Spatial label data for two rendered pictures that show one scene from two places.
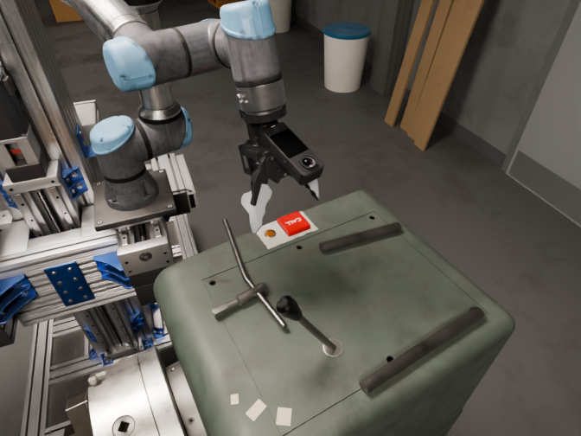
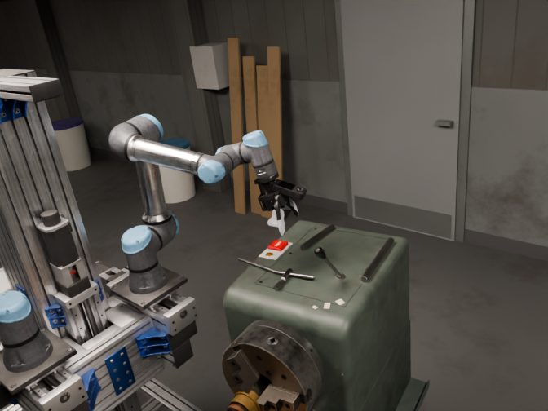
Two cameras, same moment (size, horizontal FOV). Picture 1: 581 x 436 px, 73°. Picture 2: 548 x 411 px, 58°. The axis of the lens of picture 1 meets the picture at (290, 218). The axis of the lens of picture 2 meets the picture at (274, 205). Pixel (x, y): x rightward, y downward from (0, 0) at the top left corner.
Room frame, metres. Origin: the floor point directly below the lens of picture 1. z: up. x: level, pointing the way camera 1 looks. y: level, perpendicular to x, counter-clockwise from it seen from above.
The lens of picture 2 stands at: (-0.85, 0.72, 2.22)
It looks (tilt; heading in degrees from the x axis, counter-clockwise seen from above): 25 degrees down; 335
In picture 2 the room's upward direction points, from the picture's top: 8 degrees counter-clockwise
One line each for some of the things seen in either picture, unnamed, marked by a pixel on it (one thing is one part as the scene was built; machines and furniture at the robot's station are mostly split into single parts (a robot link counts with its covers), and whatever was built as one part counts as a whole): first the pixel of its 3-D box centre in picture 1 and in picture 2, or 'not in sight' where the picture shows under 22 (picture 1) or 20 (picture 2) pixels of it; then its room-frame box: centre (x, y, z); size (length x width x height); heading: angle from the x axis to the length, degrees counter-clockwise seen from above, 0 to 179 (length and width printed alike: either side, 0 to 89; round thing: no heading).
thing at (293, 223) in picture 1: (293, 224); (278, 245); (0.70, -0.01, 1.26); 0.06 x 0.06 x 0.02; 29
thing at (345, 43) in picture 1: (344, 58); (172, 170); (4.55, -0.62, 0.31); 0.52 x 0.51 x 0.63; 111
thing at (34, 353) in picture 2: not in sight; (24, 344); (0.75, 0.93, 1.21); 0.15 x 0.15 x 0.10
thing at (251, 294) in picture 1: (240, 300); (283, 279); (0.47, 0.10, 1.27); 0.12 x 0.02 x 0.02; 125
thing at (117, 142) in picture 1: (119, 145); (139, 246); (0.94, 0.47, 1.33); 0.13 x 0.12 x 0.14; 128
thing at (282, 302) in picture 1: (288, 309); (320, 254); (0.36, 0.00, 1.38); 0.04 x 0.03 x 0.05; 119
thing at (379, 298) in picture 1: (318, 344); (323, 306); (0.49, -0.07, 1.06); 0.59 x 0.48 x 0.39; 119
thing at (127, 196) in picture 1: (128, 181); (145, 272); (0.93, 0.47, 1.21); 0.15 x 0.15 x 0.10
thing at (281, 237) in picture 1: (285, 237); (276, 255); (0.68, 0.01, 1.23); 0.13 x 0.08 x 0.06; 119
